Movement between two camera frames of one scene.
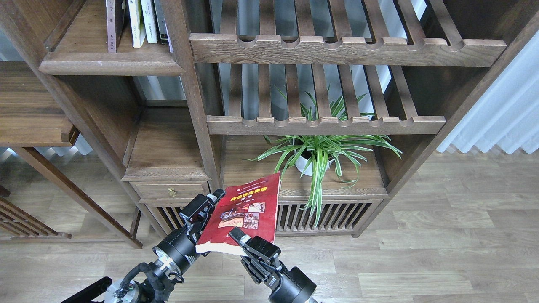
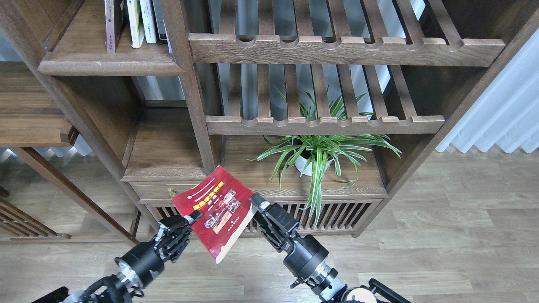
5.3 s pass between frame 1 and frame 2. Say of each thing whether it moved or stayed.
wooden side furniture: stayed
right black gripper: moved
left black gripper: moved
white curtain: stayed
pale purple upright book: stayed
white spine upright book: stayed
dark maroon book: stayed
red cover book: moved
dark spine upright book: stayed
